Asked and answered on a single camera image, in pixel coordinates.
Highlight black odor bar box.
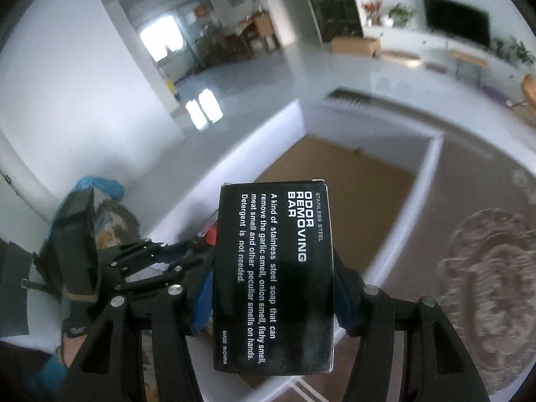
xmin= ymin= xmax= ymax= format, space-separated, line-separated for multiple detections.
xmin=213 ymin=180 xmax=334 ymax=376

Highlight red candy wrapper package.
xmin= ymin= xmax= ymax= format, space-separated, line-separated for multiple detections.
xmin=203 ymin=225 xmax=217 ymax=246

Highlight person's left hand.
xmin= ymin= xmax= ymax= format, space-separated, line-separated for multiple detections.
xmin=56 ymin=298 xmax=101 ymax=369

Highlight cardboard box on floor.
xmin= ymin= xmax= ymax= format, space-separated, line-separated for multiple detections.
xmin=331 ymin=37 xmax=381 ymax=57

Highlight white tv cabinet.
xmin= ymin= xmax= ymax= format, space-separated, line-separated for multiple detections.
xmin=363 ymin=25 xmax=535 ymax=97

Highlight wooden bench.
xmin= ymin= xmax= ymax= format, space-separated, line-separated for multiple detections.
xmin=448 ymin=49 xmax=490 ymax=86

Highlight orange lounge chair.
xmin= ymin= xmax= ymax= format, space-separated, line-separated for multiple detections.
xmin=522 ymin=74 xmax=536 ymax=112

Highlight small potted plant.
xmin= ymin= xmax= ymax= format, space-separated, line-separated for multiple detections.
xmin=490 ymin=37 xmax=505 ymax=59

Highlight potted plant left of tv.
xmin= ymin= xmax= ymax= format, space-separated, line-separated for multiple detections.
xmin=389 ymin=3 xmax=415 ymax=27

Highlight potted plant of tv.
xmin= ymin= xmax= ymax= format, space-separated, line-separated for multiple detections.
xmin=506 ymin=36 xmax=535 ymax=70
xmin=389 ymin=3 xmax=415 ymax=27

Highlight potted plant right of tv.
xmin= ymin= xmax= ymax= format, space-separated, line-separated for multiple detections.
xmin=506 ymin=36 xmax=535 ymax=70

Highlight red flowers in vase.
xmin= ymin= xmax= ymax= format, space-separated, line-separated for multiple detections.
xmin=361 ymin=0 xmax=383 ymax=26

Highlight black television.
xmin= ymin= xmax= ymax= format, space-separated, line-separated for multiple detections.
xmin=423 ymin=0 xmax=490 ymax=48

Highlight dark glass display cabinet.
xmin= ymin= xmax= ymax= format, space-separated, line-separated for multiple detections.
xmin=309 ymin=0 xmax=363 ymax=43

